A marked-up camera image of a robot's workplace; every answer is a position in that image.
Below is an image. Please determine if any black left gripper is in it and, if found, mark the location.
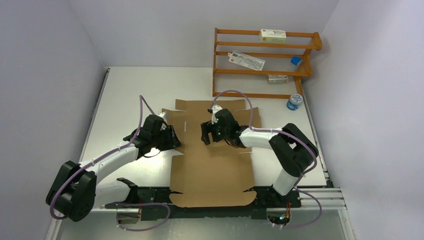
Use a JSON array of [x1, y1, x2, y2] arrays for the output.
[[150, 124, 182, 151]]

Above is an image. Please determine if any brown cardboard box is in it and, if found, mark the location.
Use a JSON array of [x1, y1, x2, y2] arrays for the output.
[[166, 99, 257, 208]]

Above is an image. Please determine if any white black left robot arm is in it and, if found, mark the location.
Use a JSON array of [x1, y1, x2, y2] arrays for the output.
[[45, 112, 182, 222]]

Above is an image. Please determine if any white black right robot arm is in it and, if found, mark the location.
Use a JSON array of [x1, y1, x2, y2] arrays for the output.
[[200, 105, 319, 207]]

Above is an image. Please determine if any small grey-white box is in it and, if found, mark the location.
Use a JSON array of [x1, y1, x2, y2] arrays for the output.
[[267, 75, 290, 84]]

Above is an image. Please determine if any green white box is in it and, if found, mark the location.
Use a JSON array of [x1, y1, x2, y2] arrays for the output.
[[259, 29, 287, 44]]

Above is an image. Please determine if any flat white packet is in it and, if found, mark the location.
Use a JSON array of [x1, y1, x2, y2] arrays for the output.
[[227, 51, 266, 71]]

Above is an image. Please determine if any blue white round jar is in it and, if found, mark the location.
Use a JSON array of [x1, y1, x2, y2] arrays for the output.
[[286, 93, 304, 111]]

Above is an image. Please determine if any small blue block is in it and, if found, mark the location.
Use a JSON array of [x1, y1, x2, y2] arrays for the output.
[[290, 56, 303, 67]]

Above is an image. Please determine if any orange wooden shelf rack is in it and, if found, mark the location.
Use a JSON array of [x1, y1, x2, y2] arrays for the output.
[[211, 28, 323, 99]]

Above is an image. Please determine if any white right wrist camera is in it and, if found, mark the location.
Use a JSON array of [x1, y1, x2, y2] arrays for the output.
[[210, 104, 223, 115]]

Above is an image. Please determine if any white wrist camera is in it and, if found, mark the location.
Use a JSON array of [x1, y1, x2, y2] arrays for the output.
[[158, 111, 168, 123], [210, 104, 223, 115]]

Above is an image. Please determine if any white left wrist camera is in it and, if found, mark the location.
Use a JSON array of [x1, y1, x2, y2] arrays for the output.
[[158, 111, 168, 123]]

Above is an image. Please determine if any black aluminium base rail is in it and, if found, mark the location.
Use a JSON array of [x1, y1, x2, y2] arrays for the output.
[[54, 185, 347, 221]]

